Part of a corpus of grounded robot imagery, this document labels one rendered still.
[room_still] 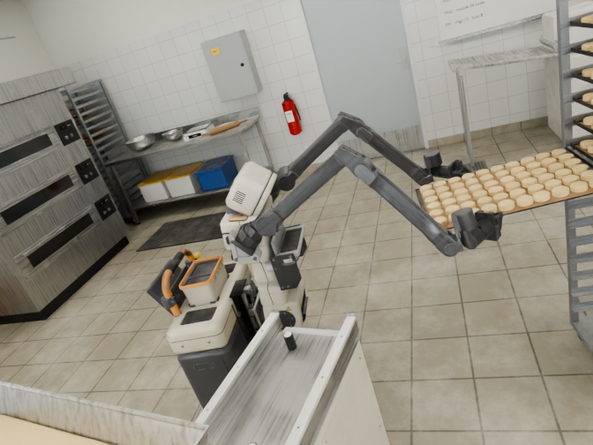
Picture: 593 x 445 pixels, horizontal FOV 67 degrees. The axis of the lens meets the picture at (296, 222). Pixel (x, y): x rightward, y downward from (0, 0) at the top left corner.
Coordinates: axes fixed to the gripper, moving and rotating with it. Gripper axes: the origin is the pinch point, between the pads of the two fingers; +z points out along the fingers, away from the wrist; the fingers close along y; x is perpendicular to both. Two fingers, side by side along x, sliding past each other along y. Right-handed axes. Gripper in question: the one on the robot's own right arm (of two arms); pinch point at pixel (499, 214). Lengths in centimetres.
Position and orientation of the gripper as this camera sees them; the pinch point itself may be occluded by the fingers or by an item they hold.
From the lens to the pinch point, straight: 166.7
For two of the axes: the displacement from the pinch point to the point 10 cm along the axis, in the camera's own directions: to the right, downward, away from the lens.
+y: -3.1, -8.8, -3.5
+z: 7.4, -4.6, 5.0
